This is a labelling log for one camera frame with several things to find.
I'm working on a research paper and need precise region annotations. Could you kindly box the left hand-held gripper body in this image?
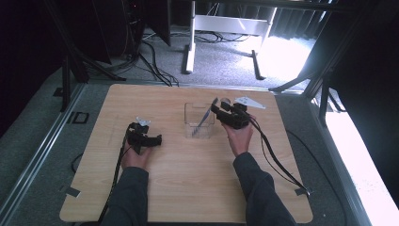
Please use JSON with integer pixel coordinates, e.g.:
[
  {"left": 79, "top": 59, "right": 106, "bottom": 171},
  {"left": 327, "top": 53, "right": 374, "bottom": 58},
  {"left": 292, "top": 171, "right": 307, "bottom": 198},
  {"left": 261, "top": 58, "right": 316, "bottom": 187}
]
[{"left": 126, "top": 116, "right": 155, "bottom": 155}]

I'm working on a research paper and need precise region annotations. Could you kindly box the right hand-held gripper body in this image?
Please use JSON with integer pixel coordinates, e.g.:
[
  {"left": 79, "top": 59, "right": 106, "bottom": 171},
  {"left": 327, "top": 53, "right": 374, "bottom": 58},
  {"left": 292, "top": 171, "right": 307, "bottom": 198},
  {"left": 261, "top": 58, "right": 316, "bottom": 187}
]
[{"left": 218, "top": 95, "right": 267, "bottom": 131}]

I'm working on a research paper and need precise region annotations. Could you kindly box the grey metal utensil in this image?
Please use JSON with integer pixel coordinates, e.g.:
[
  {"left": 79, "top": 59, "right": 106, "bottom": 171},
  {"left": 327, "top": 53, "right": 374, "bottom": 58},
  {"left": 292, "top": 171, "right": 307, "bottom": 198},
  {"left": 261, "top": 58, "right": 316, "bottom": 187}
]
[{"left": 191, "top": 97, "right": 219, "bottom": 137}]

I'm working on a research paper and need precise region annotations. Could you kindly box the clear plastic container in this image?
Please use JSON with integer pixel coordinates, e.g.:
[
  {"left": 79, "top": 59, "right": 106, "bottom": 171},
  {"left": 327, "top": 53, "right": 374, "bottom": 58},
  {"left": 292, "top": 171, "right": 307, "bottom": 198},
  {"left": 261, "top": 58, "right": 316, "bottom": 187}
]
[{"left": 183, "top": 102, "right": 216, "bottom": 140}]

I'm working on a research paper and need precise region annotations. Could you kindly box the person's right hand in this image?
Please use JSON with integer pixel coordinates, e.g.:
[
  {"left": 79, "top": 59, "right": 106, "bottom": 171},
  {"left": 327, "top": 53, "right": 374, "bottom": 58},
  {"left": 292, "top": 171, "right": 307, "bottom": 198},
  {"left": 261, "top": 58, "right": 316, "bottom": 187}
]
[{"left": 221, "top": 114, "right": 257, "bottom": 158}]

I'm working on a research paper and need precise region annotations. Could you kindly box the person's left hand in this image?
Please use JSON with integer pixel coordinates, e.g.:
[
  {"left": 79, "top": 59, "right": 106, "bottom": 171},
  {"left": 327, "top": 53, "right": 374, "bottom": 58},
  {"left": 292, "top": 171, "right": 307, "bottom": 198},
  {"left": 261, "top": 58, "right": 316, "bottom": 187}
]
[{"left": 120, "top": 144, "right": 155, "bottom": 172}]

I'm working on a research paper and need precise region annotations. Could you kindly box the grey tape piece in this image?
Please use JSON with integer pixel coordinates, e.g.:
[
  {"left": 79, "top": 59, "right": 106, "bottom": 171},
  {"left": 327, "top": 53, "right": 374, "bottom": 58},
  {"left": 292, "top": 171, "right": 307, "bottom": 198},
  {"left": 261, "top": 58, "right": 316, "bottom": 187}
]
[
  {"left": 59, "top": 184, "right": 82, "bottom": 199},
  {"left": 295, "top": 186, "right": 313, "bottom": 198}
]

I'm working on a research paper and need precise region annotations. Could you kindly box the dark metal stand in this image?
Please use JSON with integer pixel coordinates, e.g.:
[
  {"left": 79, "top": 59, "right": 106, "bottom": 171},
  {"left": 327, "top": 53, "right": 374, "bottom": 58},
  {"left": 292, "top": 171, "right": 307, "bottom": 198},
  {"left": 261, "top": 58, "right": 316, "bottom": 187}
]
[{"left": 43, "top": 0, "right": 127, "bottom": 113}]

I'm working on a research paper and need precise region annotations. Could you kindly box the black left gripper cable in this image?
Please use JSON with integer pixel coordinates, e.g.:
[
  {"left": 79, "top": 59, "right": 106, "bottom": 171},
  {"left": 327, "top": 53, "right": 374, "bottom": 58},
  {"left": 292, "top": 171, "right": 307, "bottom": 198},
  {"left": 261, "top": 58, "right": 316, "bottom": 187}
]
[{"left": 97, "top": 123, "right": 133, "bottom": 224}]

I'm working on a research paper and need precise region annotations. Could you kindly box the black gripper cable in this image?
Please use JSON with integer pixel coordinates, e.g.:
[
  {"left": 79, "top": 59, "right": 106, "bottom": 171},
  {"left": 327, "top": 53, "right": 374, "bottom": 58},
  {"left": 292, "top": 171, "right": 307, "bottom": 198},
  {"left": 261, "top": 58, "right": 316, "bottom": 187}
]
[
  {"left": 249, "top": 116, "right": 310, "bottom": 193},
  {"left": 97, "top": 123, "right": 133, "bottom": 224}
]

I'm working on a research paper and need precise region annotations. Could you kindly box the black rectangular floor frame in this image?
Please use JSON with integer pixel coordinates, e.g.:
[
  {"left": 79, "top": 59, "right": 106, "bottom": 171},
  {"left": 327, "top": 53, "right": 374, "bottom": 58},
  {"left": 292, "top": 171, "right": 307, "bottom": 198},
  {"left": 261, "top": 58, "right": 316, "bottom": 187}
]
[{"left": 67, "top": 111, "right": 90, "bottom": 124}]

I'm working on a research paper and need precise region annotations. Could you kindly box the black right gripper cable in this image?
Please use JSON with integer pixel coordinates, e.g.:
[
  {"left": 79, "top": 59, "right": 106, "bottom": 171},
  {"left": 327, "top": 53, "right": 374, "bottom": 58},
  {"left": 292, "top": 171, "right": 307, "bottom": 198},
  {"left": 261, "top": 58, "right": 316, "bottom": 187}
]
[{"left": 249, "top": 116, "right": 310, "bottom": 193}]

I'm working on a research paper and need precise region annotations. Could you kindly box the black floor cables bundle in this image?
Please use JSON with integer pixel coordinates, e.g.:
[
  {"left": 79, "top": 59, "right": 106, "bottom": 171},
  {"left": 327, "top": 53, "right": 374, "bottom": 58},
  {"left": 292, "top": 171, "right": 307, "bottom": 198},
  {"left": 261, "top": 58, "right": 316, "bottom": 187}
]
[{"left": 125, "top": 31, "right": 181, "bottom": 88}]

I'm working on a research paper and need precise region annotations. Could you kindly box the white desk frame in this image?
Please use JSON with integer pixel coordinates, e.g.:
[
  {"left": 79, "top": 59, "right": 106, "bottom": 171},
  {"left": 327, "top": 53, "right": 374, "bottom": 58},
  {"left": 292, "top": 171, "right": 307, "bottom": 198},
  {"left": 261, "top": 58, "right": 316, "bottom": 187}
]
[{"left": 181, "top": 0, "right": 279, "bottom": 81}]

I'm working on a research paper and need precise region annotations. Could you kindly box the dark metal frame post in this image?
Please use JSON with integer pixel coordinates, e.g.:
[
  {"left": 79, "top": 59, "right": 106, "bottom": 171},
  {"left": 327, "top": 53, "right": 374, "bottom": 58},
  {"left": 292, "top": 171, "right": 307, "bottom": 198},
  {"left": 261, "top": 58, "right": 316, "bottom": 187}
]
[{"left": 268, "top": 0, "right": 359, "bottom": 126}]

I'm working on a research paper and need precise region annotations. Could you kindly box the thin black floor cable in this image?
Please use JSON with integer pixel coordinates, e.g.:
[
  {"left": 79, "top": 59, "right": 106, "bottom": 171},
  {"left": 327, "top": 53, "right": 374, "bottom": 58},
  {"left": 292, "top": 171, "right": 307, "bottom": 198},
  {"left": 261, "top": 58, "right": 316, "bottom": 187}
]
[{"left": 285, "top": 129, "right": 348, "bottom": 226}]

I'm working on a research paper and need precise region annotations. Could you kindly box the metal floor rail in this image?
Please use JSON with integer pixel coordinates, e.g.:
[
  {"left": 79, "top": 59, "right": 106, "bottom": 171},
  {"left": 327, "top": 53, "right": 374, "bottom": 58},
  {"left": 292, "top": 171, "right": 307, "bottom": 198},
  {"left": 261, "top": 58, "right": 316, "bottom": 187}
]
[{"left": 0, "top": 82, "right": 87, "bottom": 218}]

